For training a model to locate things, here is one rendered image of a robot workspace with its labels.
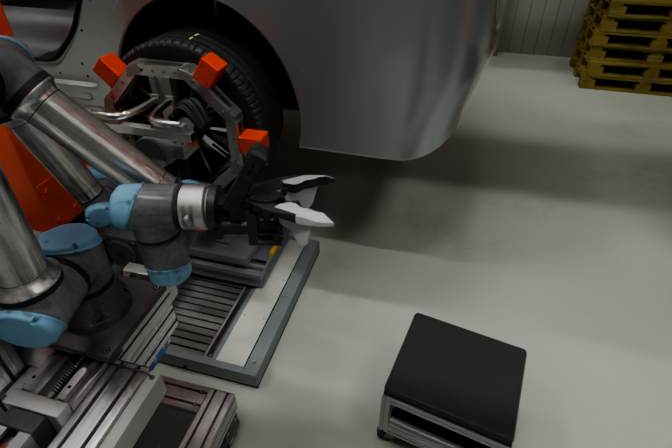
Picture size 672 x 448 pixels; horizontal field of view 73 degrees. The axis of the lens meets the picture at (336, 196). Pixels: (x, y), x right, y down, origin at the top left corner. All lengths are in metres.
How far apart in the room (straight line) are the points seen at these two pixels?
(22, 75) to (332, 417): 1.49
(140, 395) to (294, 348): 1.01
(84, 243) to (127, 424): 0.38
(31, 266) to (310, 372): 1.30
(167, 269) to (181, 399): 0.96
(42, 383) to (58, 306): 0.28
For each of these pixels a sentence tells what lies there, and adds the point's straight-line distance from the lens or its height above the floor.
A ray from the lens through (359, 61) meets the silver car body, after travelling 1.66.
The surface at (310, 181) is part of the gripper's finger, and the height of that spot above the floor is 1.23.
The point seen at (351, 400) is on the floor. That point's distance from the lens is 1.92.
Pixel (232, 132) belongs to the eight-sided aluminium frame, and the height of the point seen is 0.90.
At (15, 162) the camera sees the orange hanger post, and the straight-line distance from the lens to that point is 1.93.
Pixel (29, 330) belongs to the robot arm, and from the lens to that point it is 1.00.
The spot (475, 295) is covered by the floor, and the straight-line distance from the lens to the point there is 2.34.
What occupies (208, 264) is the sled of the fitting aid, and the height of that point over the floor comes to 0.15.
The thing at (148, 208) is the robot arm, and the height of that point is 1.24.
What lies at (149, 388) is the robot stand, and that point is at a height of 0.73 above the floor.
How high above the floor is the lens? 1.65
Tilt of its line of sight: 35 degrees down
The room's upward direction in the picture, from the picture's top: straight up
